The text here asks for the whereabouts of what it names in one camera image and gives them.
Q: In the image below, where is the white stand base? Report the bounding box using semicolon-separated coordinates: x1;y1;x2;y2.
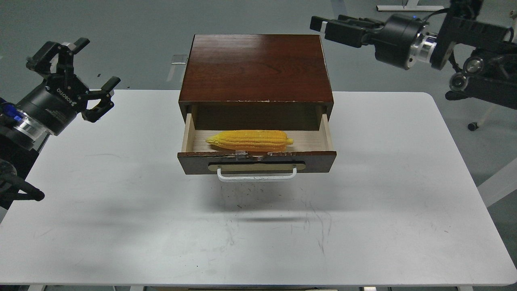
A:
376;0;445;12

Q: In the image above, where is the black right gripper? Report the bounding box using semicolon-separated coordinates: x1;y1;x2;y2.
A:
310;14;424;70

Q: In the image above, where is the yellow corn cob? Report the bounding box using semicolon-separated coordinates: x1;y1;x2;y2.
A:
205;130;294;152

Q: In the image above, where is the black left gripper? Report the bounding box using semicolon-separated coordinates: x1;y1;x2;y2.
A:
15;38;121;136

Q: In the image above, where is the wooden drawer with white handle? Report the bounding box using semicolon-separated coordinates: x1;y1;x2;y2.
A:
177;114;337;177

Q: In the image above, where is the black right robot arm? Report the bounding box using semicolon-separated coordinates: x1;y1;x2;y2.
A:
310;0;517;109

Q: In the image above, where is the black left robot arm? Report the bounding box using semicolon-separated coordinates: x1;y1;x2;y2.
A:
0;38;121;209

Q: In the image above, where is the dark wooden cabinet box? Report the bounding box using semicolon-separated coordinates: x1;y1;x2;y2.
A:
179;34;334;131

